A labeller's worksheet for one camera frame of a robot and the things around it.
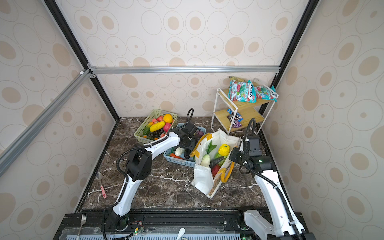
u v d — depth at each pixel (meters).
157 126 1.06
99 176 0.88
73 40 0.78
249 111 1.05
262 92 0.85
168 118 1.10
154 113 1.17
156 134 1.05
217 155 0.89
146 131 1.06
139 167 0.57
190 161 0.89
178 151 0.93
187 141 0.76
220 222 0.75
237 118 0.97
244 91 0.81
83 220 0.74
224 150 0.85
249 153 0.55
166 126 1.07
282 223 0.39
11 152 0.52
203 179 0.82
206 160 0.85
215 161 0.87
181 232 0.70
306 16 0.70
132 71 1.81
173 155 0.92
